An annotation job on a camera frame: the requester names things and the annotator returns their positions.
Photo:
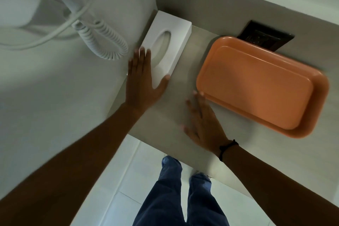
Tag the person's left hand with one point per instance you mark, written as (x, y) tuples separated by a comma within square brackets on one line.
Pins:
[(139, 88)]

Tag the person's right hand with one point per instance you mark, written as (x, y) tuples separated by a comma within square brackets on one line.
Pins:
[(205, 125)]

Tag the white tissue box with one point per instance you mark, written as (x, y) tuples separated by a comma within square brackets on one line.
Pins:
[(172, 35)]

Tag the orange plastic tray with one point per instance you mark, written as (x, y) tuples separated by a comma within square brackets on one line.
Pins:
[(259, 85)]

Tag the person's left forearm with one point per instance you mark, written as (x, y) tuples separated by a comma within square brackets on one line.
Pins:
[(66, 170)]

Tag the person's right forearm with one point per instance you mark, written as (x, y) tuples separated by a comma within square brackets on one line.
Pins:
[(278, 188)]

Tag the black wristband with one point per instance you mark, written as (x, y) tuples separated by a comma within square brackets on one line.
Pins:
[(225, 148)]

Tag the blue jeans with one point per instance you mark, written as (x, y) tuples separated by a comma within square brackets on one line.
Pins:
[(164, 202)]

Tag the black wall socket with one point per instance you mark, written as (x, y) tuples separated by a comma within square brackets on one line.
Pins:
[(262, 36)]

